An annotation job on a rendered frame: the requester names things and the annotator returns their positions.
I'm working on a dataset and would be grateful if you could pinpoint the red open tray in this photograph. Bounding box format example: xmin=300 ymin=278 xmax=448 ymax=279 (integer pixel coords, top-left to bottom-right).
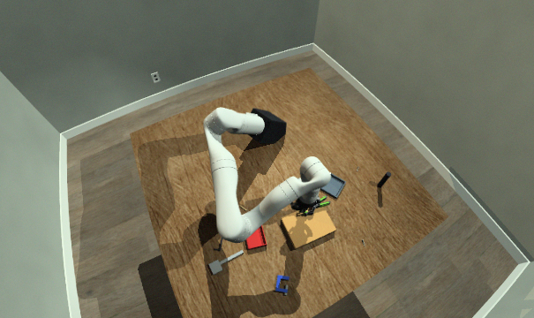
xmin=247 ymin=225 xmax=267 ymax=250

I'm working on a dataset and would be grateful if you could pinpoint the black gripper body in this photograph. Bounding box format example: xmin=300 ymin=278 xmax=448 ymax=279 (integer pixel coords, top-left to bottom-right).
xmin=296 ymin=199 xmax=316 ymax=207

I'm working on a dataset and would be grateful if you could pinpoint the black cylinder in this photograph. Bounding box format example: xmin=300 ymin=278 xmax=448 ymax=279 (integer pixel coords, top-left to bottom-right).
xmin=377 ymin=172 xmax=391 ymax=188

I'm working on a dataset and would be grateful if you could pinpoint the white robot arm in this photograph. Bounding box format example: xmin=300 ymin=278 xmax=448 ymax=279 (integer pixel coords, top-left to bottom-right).
xmin=203 ymin=108 xmax=331 ymax=243

